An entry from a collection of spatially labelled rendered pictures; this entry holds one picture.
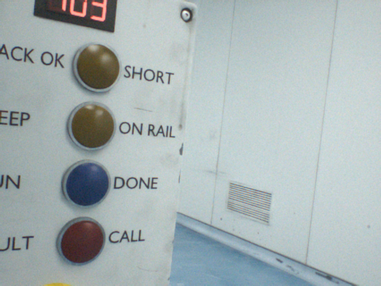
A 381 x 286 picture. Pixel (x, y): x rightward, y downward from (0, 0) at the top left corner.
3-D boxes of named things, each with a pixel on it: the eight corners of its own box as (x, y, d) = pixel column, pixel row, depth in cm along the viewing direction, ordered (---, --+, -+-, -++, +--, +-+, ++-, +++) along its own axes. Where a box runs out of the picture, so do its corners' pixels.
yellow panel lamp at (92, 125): (114, 150, 26) (118, 106, 26) (70, 148, 25) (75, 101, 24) (110, 148, 27) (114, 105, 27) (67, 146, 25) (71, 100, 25)
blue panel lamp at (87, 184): (109, 207, 26) (113, 163, 26) (65, 208, 25) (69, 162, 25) (105, 204, 27) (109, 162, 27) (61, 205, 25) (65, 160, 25)
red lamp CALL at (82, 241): (104, 263, 26) (108, 220, 26) (59, 268, 25) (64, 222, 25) (99, 259, 27) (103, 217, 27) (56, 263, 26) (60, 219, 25)
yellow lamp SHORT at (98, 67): (120, 92, 26) (124, 47, 26) (76, 86, 24) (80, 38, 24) (115, 92, 27) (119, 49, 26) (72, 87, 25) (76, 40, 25)
